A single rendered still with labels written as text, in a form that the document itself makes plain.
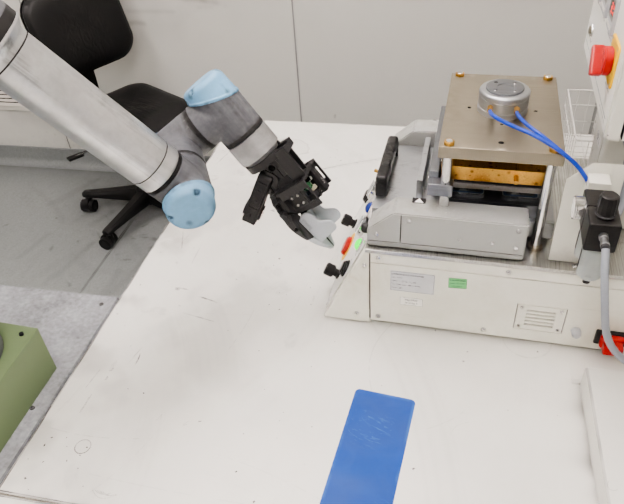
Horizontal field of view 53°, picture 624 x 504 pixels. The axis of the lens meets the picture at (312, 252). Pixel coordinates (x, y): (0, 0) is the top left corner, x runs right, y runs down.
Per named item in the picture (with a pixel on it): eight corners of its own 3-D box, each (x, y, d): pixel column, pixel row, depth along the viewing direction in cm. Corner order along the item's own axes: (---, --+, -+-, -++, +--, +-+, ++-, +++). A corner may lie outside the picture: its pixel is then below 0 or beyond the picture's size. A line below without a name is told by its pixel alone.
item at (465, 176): (545, 132, 113) (554, 82, 107) (550, 201, 97) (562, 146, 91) (448, 126, 117) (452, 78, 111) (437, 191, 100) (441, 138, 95)
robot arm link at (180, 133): (137, 178, 96) (191, 133, 93) (133, 141, 104) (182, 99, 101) (173, 207, 101) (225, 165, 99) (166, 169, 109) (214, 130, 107)
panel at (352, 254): (355, 217, 141) (392, 154, 129) (326, 309, 119) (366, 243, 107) (347, 213, 141) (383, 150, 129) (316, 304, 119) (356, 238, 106)
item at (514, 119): (583, 126, 114) (600, 56, 106) (601, 226, 91) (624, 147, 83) (448, 118, 119) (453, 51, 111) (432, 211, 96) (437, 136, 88)
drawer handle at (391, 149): (398, 153, 120) (398, 135, 117) (386, 197, 109) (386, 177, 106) (388, 152, 120) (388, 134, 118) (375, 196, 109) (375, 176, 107)
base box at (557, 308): (609, 237, 131) (631, 166, 120) (635, 375, 103) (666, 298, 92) (357, 213, 143) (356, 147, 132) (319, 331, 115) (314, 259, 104)
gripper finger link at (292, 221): (311, 242, 108) (279, 205, 104) (304, 245, 108) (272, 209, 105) (318, 226, 111) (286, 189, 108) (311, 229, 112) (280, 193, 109)
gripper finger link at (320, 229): (349, 247, 108) (317, 209, 104) (323, 259, 111) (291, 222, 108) (353, 236, 110) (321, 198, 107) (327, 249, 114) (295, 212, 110)
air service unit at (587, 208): (594, 241, 96) (618, 156, 86) (604, 306, 85) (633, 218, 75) (558, 237, 97) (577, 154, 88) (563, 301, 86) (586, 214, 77)
